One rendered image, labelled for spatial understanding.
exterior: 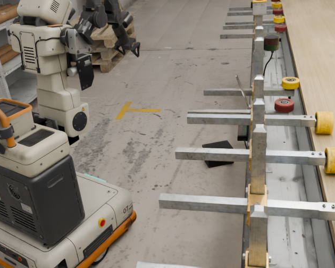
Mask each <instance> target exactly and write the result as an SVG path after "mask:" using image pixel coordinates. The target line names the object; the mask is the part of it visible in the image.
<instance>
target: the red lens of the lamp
mask: <svg viewBox="0 0 335 268"><path fill-rule="evenodd" d="M278 43H279V38H277V39H266V38H265V37H264V44H266V45H276V44H278Z"/></svg>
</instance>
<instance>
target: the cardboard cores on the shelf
mask: <svg viewBox="0 0 335 268"><path fill-rule="evenodd" d="M18 5H19V3H17V4H14V5H12V4H6V5H0V24H1V23H3V22H5V21H8V20H10V19H12V18H15V17H17V16H19V15H18V13H17V8H18ZM19 54H20V53H19V52H15V51H14V50H13V49H12V45H10V44H6V45H4V46H2V47H0V62H1V65H3V64H5V63H6V62H8V61H9V60H11V59H12V58H14V57H16V56H17V55H19Z"/></svg>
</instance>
